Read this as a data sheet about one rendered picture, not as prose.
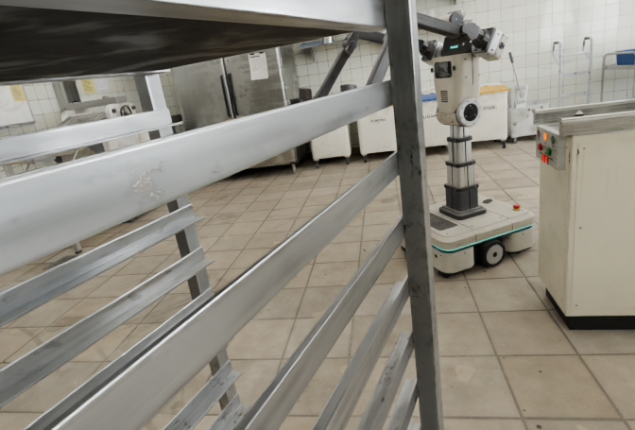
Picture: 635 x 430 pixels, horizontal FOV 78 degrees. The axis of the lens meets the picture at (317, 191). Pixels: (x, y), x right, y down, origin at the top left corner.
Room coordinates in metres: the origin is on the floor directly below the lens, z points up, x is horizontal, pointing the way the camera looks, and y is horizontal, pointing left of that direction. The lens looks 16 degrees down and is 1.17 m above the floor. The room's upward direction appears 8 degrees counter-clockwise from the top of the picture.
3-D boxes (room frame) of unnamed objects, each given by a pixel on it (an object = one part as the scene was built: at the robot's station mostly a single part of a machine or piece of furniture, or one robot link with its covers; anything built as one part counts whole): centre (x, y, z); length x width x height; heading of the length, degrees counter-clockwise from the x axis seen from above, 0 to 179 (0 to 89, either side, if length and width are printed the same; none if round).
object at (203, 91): (5.46, 0.82, 1.03); 1.40 x 0.90 x 2.05; 79
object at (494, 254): (2.02, -0.93, 0.08); 0.16 x 0.06 x 0.16; 108
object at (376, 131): (5.26, -0.93, 0.38); 0.64 x 0.54 x 0.77; 170
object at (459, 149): (2.24, -0.86, 0.53); 0.11 x 0.11 x 0.40; 18
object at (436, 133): (5.14, -1.56, 0.38); 0.64 x 0.54 x 0.77; 168
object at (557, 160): (1.55, -0.96, 0.77); 0.24 x 0.04 x 0.14; 167
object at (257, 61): (4.96, 0.48, 1.39); 0.22 x 0.03 x 0.31; 79
